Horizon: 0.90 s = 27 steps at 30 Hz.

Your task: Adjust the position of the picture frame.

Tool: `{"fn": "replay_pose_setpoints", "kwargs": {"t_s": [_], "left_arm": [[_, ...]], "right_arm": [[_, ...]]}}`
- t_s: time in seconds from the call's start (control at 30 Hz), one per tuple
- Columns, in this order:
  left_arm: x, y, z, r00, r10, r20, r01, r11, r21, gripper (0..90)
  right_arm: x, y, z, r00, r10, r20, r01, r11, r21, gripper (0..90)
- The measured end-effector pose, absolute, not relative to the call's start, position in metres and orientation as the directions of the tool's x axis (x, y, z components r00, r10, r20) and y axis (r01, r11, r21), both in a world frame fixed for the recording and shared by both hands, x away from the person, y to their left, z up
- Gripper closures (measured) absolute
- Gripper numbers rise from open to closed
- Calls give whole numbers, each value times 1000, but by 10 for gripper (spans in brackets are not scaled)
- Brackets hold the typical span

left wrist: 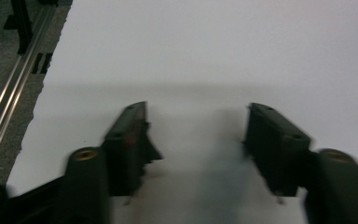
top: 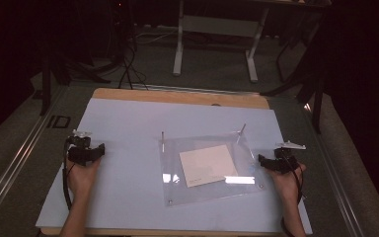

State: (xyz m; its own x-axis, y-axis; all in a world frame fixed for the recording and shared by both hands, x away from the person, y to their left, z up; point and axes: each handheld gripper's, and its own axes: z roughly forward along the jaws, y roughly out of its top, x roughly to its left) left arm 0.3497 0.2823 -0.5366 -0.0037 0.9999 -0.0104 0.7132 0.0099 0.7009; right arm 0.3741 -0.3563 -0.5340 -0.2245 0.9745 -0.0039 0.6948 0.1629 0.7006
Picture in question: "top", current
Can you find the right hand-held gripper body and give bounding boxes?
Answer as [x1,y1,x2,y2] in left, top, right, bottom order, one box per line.
[273,140,307,168]

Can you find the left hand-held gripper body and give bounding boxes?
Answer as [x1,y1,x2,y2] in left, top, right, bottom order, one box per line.
[66,129,94,160]

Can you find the photo card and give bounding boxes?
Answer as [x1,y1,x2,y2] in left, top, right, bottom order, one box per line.
[179,144,239,189]

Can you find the person's left hand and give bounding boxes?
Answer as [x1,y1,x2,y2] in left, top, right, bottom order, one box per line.
[66,157,103,202]

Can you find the person's right hand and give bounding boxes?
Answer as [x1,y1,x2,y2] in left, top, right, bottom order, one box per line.
[265,162,308,211]

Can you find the black metal stand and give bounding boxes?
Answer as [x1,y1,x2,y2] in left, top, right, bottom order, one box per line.
[260,33,330,135]
[29,48,113,117]

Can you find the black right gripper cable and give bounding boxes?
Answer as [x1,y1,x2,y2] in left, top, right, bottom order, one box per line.
[280,149,305,205]

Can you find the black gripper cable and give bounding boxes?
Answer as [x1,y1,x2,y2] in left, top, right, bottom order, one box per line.
[61,154,77,211]
[280,149,305,205]

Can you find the black floor bracket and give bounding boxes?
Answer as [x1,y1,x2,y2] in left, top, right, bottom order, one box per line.
[46,115,72,129]

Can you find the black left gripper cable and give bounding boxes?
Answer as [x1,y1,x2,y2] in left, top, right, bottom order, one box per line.
[61,154,77,211]

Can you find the black floor cables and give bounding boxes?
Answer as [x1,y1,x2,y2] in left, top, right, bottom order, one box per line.
[112,19,152,91]

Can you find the white floor cable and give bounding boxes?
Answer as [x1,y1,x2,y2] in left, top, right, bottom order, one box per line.
[134,24,179,45]

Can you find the white metal desk frame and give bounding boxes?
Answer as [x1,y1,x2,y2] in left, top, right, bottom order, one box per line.
[172,0,330,83]

